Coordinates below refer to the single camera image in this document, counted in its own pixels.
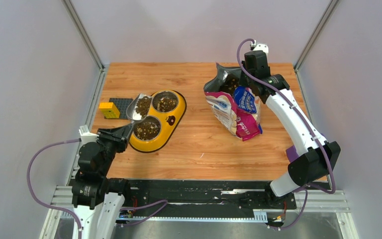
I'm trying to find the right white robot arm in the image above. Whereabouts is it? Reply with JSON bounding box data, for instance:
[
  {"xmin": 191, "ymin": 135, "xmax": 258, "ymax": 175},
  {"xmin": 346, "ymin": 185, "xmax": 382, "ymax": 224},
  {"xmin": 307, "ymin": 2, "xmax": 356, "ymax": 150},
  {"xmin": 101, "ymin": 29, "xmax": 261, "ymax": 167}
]
[{"xmin": 241, "ymin": 50, "xmax": 341, "ymax": 208}]

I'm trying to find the dark grey toy baseplate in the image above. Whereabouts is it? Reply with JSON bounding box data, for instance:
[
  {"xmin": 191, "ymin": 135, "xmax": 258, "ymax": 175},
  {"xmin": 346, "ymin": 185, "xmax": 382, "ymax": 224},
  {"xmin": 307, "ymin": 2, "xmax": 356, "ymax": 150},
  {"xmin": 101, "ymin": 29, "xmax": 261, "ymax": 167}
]
[{"xmin": 109, "ymin": 98, "xmax": 133, "ymax": 120}]

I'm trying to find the purple object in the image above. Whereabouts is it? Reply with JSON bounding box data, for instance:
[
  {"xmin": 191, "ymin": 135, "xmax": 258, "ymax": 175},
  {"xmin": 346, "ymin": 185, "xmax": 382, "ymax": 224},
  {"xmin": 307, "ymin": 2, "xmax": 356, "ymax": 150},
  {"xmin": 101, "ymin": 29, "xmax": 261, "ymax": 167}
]
[{"xmin": 286, "ymin": 145, "xmax": 299, "ymax": 163}]

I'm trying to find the brown pet food kibble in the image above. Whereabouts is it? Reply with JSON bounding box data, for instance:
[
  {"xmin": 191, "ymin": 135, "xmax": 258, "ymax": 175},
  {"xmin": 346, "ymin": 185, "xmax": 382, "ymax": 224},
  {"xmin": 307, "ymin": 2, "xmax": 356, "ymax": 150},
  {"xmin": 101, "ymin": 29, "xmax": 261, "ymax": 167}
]
[{"xmin": 134, "ymin": 96, "xmax": 178, "ymax": 141}]

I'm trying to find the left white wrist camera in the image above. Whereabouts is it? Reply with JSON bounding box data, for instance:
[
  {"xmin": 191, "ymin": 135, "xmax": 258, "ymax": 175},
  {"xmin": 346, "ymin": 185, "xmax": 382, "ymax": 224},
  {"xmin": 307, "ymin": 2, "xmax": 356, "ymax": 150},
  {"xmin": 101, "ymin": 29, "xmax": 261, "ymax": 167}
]
[{"xmin": 79, "ymin": 125, "xmax": 98, "ymax": 145}]

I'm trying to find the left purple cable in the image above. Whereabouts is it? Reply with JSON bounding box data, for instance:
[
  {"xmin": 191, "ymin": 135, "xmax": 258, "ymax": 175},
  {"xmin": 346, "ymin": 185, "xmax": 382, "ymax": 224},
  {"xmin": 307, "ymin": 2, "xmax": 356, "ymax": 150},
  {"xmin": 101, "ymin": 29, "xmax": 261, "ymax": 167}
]
[{"xmin": 26, "ymin": 138, "xmax": 169, "ymax": 239}]

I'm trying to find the yellow toy brick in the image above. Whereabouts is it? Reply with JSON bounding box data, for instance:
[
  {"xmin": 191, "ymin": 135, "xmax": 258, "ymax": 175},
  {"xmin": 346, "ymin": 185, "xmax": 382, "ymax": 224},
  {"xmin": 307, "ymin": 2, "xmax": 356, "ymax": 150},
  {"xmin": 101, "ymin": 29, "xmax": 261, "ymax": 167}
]
[{"xmin": 98, "ymin": 102, "xmax": 120, "ymax": 119}]

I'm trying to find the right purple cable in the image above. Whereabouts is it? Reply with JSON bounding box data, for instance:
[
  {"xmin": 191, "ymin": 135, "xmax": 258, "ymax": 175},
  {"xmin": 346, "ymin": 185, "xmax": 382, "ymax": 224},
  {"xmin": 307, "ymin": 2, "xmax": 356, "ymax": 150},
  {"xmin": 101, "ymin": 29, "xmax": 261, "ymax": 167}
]
[{"xmin": 236, "ymin": 38, "xmax": 337, "ymax": 231}]

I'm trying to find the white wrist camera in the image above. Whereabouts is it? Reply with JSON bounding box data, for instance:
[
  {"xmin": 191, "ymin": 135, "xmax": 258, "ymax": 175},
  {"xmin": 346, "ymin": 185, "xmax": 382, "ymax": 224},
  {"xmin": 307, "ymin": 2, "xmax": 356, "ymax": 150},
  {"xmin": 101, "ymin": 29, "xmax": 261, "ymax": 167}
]
[
  {"xmin": 250, "ymin": 41, "xmax": 269, "ymax": 56},
  {"xmin": 79, "ymin": 125, "xmax": 98, "ymax": 145}
]

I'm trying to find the colourful pet food bag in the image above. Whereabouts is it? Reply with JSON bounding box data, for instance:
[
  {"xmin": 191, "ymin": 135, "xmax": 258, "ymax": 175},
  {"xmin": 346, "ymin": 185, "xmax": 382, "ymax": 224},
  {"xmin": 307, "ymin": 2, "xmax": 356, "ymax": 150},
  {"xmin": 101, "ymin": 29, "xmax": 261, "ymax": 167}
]
[{"xmin": 203, "ymin": 63, "xmax": 263, "ymax": 141}]

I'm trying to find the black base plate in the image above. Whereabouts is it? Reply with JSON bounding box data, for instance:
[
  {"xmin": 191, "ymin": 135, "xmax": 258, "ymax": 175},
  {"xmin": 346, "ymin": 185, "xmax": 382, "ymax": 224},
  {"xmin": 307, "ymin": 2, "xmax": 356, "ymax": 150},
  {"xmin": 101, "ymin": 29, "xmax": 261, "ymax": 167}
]
[{"xmin": 120, "ymin": 180, "xmax": 297, "ymax": 218}]

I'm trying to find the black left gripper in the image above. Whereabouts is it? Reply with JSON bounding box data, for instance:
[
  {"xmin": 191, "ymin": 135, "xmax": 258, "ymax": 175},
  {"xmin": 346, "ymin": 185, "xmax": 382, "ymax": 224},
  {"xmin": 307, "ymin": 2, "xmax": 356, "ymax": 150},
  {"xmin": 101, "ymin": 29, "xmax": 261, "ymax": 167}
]
[{"xmin": 95, "ymin": 122, "xmax": 133, "ymax": 174}]

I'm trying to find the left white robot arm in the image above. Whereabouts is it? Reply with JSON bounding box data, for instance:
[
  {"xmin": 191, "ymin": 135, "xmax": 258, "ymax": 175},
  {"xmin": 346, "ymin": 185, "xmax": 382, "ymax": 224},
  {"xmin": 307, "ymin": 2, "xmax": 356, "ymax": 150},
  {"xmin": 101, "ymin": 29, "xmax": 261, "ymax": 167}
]
[{"xmin": 72, "ymin": 124, "xmax": 133, "ymax": 239}]

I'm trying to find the yellow double pet bowl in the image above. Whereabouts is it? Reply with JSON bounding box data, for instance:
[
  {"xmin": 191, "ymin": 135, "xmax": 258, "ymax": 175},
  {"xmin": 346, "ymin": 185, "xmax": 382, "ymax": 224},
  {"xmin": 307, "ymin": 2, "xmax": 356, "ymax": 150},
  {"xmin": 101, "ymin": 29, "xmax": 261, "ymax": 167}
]
[{"xmin": 129, "ymin": 90, "xmax": 187, "ymax": 153}]

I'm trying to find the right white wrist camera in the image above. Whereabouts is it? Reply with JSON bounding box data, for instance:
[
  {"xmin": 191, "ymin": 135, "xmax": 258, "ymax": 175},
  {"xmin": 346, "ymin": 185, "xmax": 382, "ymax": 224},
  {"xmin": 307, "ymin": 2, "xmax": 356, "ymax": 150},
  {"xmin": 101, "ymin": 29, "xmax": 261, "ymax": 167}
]
[{"xmin": 250, "ymin": 41, "xmax": 269, "ymax": 56}]

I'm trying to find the purple cable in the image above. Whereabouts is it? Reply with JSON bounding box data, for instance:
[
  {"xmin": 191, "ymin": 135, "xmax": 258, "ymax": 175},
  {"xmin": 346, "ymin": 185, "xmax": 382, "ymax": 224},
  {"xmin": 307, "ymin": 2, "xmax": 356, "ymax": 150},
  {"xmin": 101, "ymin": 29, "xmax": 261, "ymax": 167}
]
[
  {"xmin": 236, "ymin": 38, "xmax": 337, "ymax": 231},
  {"xmin": 26, "ymin": 138, "xmax": 169, "ymax": 239}
]

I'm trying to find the silver metal scoop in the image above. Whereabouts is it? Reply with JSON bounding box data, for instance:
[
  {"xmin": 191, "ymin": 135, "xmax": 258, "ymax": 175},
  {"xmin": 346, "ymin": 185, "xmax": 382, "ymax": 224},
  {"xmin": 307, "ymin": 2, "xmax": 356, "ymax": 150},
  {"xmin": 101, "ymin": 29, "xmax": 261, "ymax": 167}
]
[{"xmin": 126, "ymin": 93, "xmax": 152, "ymax": 124}]

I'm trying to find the white slotted cable duct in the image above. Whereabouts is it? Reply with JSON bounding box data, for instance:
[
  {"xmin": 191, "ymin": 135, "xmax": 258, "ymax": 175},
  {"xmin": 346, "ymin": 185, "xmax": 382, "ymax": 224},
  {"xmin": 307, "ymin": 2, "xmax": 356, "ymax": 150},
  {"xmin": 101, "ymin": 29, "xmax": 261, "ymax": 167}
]
[{"xmin": 118, "ymin": 208, "xmax": 268, "ymax": 223}]

